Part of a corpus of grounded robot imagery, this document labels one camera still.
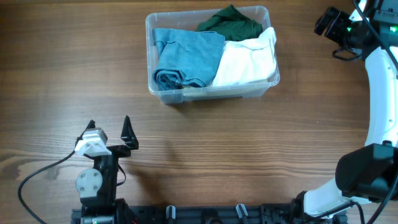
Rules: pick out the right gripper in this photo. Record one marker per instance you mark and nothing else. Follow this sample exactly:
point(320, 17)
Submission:
point(340, 18)

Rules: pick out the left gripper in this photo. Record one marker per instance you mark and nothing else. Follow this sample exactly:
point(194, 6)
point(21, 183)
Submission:
point(128, 136)

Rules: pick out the white cloth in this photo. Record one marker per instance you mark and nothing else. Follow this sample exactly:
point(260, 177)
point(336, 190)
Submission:
point(247, 61)

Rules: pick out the dark green cloth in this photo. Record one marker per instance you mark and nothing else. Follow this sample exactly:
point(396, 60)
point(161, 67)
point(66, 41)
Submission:
point(233, 25)

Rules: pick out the blue cloth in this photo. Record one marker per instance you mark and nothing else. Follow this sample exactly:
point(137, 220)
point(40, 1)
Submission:
point(186, 58)

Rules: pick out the cream cloth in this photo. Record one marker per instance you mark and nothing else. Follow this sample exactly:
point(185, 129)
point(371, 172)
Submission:
point(227, 90)

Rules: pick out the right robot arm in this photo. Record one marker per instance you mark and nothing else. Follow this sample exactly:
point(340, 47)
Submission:
point(367, 175)

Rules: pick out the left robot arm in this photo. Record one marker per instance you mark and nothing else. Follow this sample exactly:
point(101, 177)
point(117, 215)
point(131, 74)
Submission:
point(97, 186)

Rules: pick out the clear plastic storage bin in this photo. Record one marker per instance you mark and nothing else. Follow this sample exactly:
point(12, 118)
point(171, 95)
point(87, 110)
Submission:
point(188, 20)

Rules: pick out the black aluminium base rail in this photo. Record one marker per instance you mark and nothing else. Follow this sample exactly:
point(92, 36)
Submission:
point(261, 214)

